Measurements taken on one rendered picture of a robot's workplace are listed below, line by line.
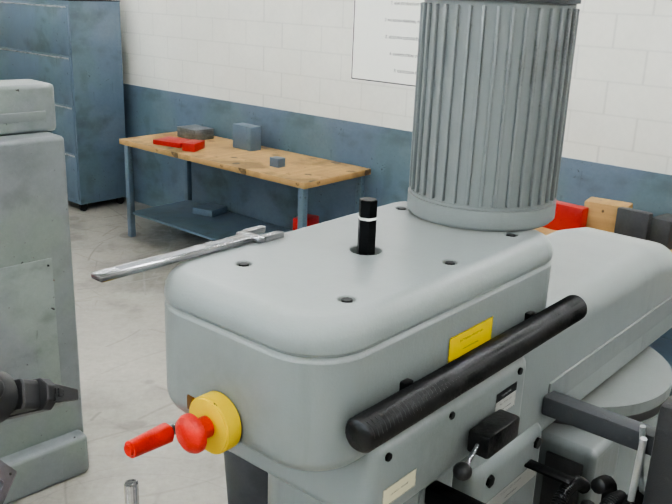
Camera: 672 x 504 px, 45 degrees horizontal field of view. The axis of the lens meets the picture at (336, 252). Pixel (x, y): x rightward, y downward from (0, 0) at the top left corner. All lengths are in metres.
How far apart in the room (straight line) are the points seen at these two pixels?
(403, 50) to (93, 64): 3.33
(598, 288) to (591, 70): 4.09
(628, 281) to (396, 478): 0.65
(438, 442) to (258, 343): 0.28
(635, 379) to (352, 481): 0.73
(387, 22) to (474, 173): 5.16
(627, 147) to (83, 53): 5.05
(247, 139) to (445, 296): 5.97
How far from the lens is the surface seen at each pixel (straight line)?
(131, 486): 1.47
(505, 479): 1.15
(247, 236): 0.95
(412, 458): 0.91
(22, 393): 1.47
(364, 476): 0.86
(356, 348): 0.74
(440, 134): 1.03
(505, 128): 1.01
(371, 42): 6.25
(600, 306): 1.31
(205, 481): 3.92
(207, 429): 0.81
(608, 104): 5.32
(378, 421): 0.75
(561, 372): 1.24
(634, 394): 1.43
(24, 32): 8.74
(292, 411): 0.76
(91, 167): 8.30
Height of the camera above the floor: 2.17
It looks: 18 degrees down
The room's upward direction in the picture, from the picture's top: 2 degrees clockwise
